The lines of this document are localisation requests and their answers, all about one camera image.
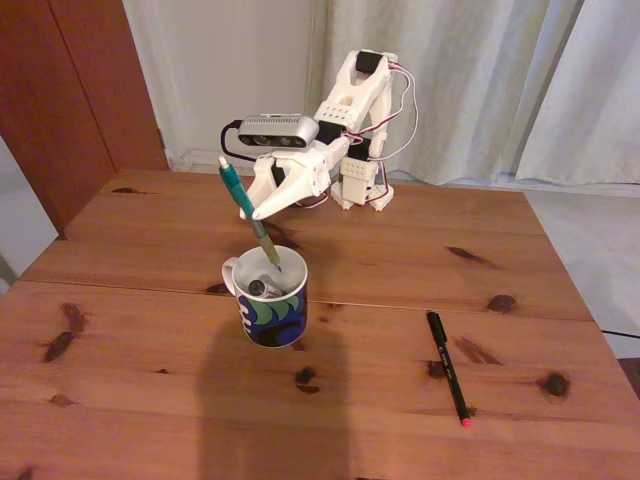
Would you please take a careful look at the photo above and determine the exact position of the black pen with red end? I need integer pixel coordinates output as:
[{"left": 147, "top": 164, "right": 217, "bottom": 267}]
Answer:
[{"left": 425, "top": 310, "right": 474, "bottom": 429}]

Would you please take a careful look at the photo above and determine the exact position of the white whiteboard marker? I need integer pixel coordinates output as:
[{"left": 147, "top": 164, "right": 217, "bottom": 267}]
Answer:
[{"left": 246, "top": 272, "right": 286, "bottom": 301}]

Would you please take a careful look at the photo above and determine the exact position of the black camera cable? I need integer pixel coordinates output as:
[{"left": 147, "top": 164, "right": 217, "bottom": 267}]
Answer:
[{"left": 220, "top": 119, "right": 259, "bottom": 162}]

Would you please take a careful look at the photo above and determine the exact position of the white baseboard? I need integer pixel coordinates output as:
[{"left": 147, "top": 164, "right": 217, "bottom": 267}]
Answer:
[{"left": 167, "top": 147, "right": 314, "bottom": 175}]

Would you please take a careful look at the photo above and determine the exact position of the brown wooden cabinet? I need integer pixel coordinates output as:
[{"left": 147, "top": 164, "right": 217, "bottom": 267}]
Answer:
[{"left": 0, "top": 0, "right": 169, "bottom": 241}]

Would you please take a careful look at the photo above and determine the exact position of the red white servo wire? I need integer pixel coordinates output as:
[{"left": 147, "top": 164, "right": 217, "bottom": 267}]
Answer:
[{"left": 377, "top": 62, "right": 421, "bottom": 162}]

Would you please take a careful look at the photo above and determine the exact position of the green mechanical pencil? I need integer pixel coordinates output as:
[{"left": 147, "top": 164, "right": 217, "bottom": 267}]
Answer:
[{"left": 218, "top": 154, "right": 284, "bottom": 275}]

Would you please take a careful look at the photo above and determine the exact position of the white curtain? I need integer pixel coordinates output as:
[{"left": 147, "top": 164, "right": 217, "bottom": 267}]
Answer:
[
  {"left": 514, "top": 0, "right": 640, "bottom": 190},
  {"left": 302, "top": 0, "right": 586, "bottom": 187}
]

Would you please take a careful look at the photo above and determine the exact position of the silver camera box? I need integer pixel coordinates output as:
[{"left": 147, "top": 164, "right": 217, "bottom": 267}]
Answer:
[{"left": 237, "top": 113, "right": 321, "bottom": 150}]

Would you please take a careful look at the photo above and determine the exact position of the blue green patterned mug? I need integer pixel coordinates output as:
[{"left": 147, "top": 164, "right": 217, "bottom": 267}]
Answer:
[{"left": 221, "top": 244, "right": 309, "bottom": 350}]

